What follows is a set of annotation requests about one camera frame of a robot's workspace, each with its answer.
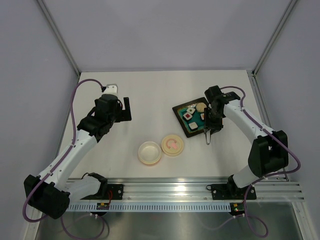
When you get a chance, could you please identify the plain white sushi piece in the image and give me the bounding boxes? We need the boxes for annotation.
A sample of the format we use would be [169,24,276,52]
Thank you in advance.
[188,122,199,131]

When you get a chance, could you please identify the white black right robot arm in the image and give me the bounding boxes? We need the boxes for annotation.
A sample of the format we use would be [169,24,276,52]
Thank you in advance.
[203,85,289,200]

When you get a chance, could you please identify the black square plate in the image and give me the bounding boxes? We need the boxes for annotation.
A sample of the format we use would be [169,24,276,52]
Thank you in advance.
[172,97,209,138]

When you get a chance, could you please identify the cream lid with pink handle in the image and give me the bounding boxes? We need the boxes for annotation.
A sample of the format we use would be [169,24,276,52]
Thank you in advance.
[161,134,184,157]

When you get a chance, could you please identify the aluminium frame post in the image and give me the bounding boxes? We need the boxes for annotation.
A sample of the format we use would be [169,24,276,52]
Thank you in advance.
[35,0,81,78]
[251,0,300,77]

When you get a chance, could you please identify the beige round bun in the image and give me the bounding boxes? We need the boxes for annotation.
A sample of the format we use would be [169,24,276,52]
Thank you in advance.
[196,102,207,113]

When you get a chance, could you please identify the cream pink round bowl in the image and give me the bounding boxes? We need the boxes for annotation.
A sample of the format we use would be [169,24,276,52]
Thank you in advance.
[137,141,162,166]

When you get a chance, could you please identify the red centre sushi piece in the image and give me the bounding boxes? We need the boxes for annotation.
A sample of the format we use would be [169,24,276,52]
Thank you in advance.
[183,112,193,122]

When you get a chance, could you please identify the white slotted cable duct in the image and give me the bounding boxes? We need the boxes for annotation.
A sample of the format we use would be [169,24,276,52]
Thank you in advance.
[67,201,231,213]

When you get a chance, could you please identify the right aluminium frame post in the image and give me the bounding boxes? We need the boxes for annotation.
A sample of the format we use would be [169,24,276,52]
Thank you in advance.
[251,0,300,77]

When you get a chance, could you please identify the green centre sushi piece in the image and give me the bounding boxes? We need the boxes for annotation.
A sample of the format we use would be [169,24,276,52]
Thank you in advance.
[186,106,196,115]

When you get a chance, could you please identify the left aluminium frame post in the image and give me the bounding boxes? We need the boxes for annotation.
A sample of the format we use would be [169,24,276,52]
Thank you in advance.
[35,0,81,78]

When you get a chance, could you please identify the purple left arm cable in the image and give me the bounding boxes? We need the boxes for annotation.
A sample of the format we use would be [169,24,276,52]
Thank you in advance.
[22,78,111,238]

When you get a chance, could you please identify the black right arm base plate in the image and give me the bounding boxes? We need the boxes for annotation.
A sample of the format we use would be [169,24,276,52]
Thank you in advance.
[206,183,248,201]

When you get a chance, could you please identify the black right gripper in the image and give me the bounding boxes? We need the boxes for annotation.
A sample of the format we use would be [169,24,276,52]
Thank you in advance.
[203,107,224,135]

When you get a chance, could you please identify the aluminium mounting rail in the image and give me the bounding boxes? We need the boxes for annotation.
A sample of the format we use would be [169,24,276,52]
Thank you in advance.
[108,177,305,202]

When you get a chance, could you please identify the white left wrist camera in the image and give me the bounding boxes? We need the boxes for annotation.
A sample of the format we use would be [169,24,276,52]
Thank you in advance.
[103,83,118,96]

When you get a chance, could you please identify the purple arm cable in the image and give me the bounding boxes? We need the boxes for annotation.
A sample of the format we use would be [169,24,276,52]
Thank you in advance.
[22,78,111,238]
[199,86,302,237]

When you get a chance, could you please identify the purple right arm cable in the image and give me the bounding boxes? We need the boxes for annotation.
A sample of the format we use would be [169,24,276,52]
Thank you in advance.
[199,86,302,237]

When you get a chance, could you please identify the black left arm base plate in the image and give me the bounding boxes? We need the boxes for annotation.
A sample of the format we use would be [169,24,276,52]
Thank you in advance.
[81,183,124,200]

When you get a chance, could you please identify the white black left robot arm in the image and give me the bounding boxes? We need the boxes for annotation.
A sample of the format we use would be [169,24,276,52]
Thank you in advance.
[22,93,132,222]

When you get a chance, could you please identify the pink metal tongs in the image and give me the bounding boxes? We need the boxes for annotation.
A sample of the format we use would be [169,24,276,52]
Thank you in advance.
[205,129,211,145]

